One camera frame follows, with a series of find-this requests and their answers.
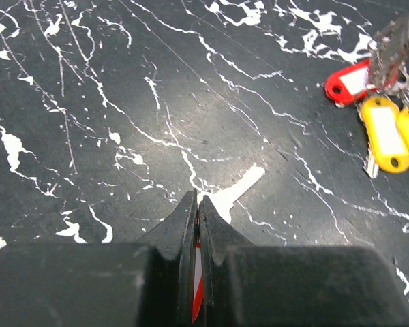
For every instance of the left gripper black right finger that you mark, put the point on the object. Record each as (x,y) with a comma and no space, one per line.
(250,285)

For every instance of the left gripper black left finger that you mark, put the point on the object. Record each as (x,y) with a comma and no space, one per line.
(148,282)

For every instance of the red tag key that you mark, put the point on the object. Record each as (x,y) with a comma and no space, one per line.
(223,200)

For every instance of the red key with silver blade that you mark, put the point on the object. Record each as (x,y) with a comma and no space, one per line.
(351,84)

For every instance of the metal keyring with keys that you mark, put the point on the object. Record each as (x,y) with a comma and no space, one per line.
(386,120)

